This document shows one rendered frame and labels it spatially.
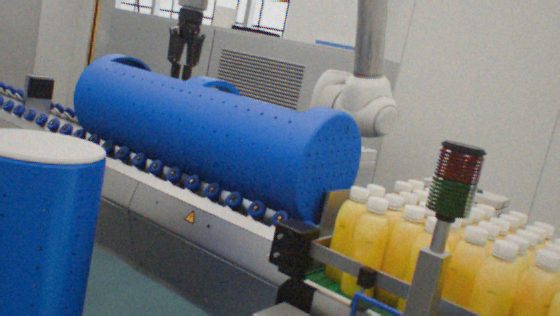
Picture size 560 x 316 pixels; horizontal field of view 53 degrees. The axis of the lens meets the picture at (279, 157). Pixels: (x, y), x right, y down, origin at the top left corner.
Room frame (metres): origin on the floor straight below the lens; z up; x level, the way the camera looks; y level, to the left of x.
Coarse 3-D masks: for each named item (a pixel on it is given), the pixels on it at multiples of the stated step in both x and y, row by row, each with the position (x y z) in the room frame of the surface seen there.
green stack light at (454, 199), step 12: (432, 180) 0.79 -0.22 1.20; (444, 180) 0.77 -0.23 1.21; (432, 192) 0.78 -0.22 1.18; (444, 192) 0.77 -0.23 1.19; (456, 192) 0.76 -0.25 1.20; (468, 192) 0.76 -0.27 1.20; (432, 204) 0.78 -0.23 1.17; (444, 204) 0.77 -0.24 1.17; (456, 204) 0.76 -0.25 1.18; (468, 204) 0.77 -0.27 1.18; (456, 216) 0.76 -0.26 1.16; (468, 216) 0.77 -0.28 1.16
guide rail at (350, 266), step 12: (312, 252) 1.09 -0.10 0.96; (324, 252) 1.07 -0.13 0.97; (336, 252) 1.06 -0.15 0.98; (336, 264) 1.05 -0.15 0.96; (348, 264) 1.04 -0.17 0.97; (360, 264) 1.02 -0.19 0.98; (384, 276) 0.99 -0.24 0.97; (384, 288) 0.99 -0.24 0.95; (396, 288) 0.98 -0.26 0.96; (408, 288) 0.96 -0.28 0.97; (444, 300) 0.93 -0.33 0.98; (444, 312) 0.92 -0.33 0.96; (456, 312) 0.91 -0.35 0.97; (468, 312) 0.90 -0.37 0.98
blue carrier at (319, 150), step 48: (96, 96) 1.65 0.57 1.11; (144, 96) 1.55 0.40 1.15; (192, 96) 1.47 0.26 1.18; (240, 96) 1.42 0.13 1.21; (144, 144) 1.54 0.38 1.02; (192, 144) 1.41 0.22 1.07; (240, 144) 1.31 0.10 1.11; (288, 144) 1.25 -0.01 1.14; (336, 144) 1.32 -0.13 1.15; (240, 192) 1.36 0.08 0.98; (288, 192) 1.23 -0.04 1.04
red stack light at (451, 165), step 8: (440, 152) 0.79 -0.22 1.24; (448, 152) 0.77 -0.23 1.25; (456, 152) 0.77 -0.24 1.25; (440, 160) 0.78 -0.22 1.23; (448, 160) 0.77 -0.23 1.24; (456, 160) 0.77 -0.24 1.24; (464, 160) 0.76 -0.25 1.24; (472, 160) 0.76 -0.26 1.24; (480, 160) 0.77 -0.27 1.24; (440, 168) 0.78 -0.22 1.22; (448, 168) 0.77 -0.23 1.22; (456, 168) 0.76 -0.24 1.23; (464, 168) 0.76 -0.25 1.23; (472, 168) 0.76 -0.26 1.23; (480, 168) 0.77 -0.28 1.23; (440, 176) 0.78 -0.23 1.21; (448, 176) 0.77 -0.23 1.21; (456, 176) 0.76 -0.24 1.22; (464, 176) 0.76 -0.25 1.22; (472, 176) 0.77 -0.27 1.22; (480, 176) 0.78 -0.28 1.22; (472, 184) 0.77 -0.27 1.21
